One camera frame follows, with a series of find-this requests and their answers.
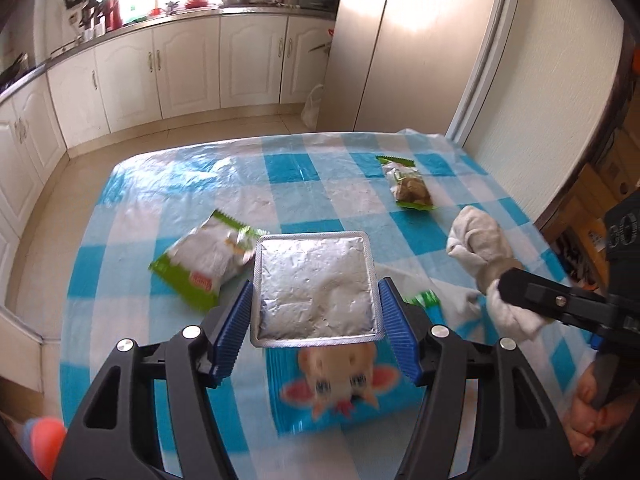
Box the white plastic bag on floor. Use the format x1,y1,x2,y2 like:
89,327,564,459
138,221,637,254
300,84,324,130

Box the orange plastic trash bucket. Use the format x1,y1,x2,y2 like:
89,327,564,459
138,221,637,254
21,416,66,479

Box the green white snack bag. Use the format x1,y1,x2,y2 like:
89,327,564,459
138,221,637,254
149,209,268,312

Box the blue cartoon wet wipes pack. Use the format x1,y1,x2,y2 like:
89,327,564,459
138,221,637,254
250,231,422,434

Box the blue white checkered tablecloth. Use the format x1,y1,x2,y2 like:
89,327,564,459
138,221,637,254
60,130,593,479

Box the red thermos bottle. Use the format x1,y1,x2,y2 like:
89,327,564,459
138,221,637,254
103,0,122,32

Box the black thermos bottle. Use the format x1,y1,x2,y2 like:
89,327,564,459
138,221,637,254
80,0,102,30

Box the green snack bag with nuts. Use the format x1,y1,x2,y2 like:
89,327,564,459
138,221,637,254
376,155,434,211

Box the white lower kitchen cabinets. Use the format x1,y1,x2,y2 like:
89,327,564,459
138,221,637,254
0,12,336,239

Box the white double door refrigerator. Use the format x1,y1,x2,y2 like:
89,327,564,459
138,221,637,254
317,0,500,134

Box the right hand red nails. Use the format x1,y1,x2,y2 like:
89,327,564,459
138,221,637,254
563,363,639,457

